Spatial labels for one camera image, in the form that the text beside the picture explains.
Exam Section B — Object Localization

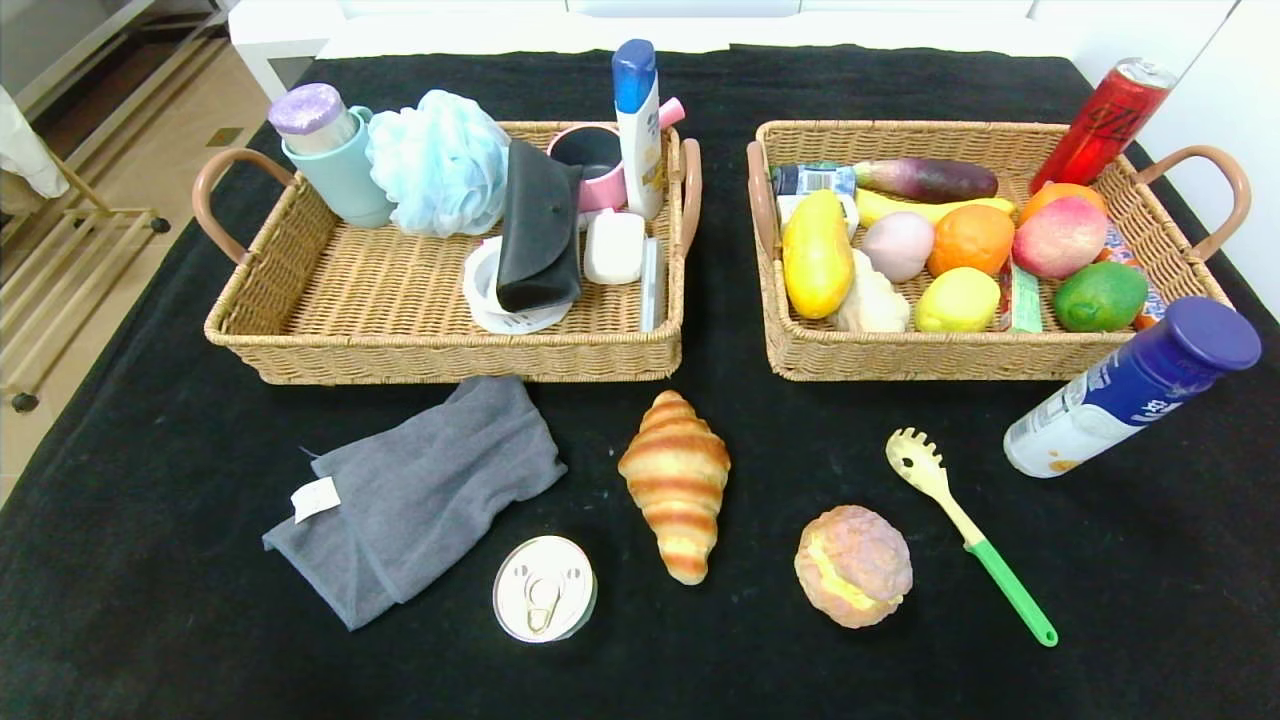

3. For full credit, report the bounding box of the toy croissant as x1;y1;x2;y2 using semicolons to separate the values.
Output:
617;390;732;586

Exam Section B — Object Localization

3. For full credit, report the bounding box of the toy cream puff bun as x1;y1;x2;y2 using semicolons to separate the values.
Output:
794;505;914;630

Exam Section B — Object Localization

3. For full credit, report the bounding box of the green handled pasta spoon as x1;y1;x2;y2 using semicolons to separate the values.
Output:
885;428;1059;648

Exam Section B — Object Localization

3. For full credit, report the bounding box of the white drink bottle blue cap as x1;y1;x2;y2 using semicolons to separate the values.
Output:
1003;296;1263;479

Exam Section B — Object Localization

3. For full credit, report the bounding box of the rectangular wicker basket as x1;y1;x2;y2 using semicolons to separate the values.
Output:
746;120;1253;383
192;120;703;386

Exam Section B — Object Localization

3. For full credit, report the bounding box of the white comb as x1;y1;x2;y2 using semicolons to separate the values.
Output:
638;237;665;334

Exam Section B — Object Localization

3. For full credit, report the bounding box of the white soap box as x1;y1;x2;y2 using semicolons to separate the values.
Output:
583;208;647;286

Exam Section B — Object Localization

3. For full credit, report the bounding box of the black glasses case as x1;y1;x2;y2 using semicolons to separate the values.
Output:
495;140;586;313

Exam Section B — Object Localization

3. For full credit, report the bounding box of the pink mug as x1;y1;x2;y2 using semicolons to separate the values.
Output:
547;97;687;214

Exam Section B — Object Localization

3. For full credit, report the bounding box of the white round container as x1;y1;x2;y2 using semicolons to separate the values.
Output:
462;236;574;336

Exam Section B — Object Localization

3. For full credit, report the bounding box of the toy yellow papaya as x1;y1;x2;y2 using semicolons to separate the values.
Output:
781;190;856;321

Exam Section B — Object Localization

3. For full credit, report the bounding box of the white shampoo bottle blue cap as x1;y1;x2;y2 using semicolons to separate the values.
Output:
611;39;665;221

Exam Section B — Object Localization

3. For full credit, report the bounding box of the toy white garlic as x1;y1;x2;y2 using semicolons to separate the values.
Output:
836;248;913;334

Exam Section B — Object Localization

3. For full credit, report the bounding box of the gray towel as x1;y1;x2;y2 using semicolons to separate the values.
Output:
262;375;568;632

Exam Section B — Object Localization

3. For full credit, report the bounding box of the pull tab tin can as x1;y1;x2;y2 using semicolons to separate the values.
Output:
492;535;598;644

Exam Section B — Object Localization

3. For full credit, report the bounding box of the blue barcode snack packet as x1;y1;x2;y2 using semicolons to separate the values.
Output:
770;162;861;198

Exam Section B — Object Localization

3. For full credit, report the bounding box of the light blue bath pouf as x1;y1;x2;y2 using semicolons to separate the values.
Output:
366;89;511;238

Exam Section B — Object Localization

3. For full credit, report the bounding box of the toy yellow banana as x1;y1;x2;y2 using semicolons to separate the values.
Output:
855;188;1017;228

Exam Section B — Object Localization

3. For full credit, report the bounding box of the toy yellow lemon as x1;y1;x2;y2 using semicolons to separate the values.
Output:
914;266;1002;334

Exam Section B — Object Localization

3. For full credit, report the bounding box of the toy purple eggplant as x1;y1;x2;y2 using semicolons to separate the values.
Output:
853;157;1000;204

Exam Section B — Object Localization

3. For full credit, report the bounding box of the teal plastic cup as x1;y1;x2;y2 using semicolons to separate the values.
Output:
282;105;396;229

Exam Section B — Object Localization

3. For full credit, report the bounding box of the large toy orange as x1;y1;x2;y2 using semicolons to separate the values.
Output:
926;203;1016;279

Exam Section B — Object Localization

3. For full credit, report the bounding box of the black tablecloth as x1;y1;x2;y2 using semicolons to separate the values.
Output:
0;42;1280;720

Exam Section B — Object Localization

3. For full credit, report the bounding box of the green snack packet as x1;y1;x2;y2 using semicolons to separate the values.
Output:
998;255;1044;334

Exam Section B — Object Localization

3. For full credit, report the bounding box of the purple lidded jar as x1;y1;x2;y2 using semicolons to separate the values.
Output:
268;83;358;156

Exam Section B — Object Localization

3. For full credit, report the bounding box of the toy pink peach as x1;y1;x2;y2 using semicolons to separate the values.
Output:
1012;195;1109;280

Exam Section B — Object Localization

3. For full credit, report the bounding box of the small toy orange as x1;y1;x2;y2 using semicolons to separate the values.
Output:
1020;181;1109;226

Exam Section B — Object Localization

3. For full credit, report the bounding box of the toy green lime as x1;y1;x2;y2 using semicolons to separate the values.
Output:
1053;261;1149;333

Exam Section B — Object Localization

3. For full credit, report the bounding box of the red blue snack wrapper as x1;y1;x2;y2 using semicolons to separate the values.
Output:
1095;222;1179;331

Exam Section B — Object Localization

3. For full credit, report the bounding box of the red soda can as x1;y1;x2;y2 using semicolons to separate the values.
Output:
1030;58;1178;196

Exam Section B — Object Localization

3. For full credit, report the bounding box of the gold metal rack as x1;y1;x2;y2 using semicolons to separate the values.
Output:
0;178;171;413

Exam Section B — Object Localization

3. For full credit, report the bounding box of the white hanging cloth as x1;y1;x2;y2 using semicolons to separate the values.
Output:
0;85;71;199

